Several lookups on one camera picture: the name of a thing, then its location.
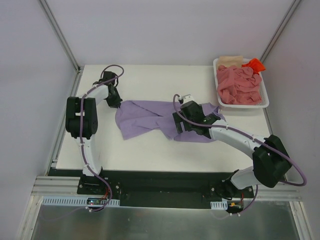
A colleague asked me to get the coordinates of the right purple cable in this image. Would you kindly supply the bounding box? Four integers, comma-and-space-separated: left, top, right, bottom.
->
172, 93, 308, 220

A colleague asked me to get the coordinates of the front aluminium frame rail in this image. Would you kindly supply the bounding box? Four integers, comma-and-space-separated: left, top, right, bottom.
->
31, 176, 302, 202

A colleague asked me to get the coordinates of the white plastic basket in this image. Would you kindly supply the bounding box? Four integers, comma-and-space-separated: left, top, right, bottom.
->
213, 58, 269, 109

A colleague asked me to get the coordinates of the purple t shirt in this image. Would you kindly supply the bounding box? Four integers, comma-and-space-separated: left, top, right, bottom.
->
115, 100, 225, 143

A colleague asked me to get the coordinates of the pink t shirt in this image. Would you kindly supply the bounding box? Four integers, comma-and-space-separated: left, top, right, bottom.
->
216, 65, 262, 105

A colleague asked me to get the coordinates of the right white cable duct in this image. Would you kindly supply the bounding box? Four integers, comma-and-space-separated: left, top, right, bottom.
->
210, 199, 244, 211

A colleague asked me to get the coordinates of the aluminium frame post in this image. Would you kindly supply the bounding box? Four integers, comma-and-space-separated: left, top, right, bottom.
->
37, 0, 81, 73
259, 0, 304, 64

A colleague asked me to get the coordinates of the left aluminium frame post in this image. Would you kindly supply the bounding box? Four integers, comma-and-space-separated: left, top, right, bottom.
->
37, 0, 81, 73

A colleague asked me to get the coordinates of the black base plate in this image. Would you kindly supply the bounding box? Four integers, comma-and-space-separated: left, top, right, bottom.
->
48, 169, 256, 212

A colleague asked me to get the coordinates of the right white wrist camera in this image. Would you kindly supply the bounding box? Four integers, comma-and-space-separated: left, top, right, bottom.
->
177, 94, 195, 105

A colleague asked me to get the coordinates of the right aluminium frame post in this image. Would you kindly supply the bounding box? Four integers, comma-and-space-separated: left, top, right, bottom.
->
259, 0, 304, 64

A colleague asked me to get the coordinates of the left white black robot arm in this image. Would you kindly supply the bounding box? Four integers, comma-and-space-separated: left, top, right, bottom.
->
65, 71, 122, 177

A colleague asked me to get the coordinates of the orange t shirt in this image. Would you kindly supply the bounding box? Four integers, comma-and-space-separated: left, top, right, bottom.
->
241, 58, 266, 74

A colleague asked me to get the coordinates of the beige t shirt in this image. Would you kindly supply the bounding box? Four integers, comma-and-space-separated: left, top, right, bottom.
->
216, 55, 244, 68

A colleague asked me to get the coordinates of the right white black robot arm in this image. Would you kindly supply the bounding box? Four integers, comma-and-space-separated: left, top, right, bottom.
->
172, 100, 293, 198

